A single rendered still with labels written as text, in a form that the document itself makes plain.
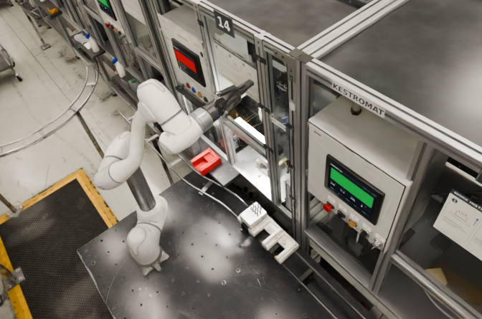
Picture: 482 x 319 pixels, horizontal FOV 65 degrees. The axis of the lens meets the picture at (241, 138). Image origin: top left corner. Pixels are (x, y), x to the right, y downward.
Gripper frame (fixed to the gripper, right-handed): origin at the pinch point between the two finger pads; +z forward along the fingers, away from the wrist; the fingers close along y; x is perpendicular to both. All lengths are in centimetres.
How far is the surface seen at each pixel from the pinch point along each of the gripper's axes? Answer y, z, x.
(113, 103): 158, -14, -289
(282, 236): 96, -13, 12
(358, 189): 22, 0, 55
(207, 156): 82, -10, -58
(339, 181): 25, 0, 46
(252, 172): 90, 3, -31
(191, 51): 5, 5, -51
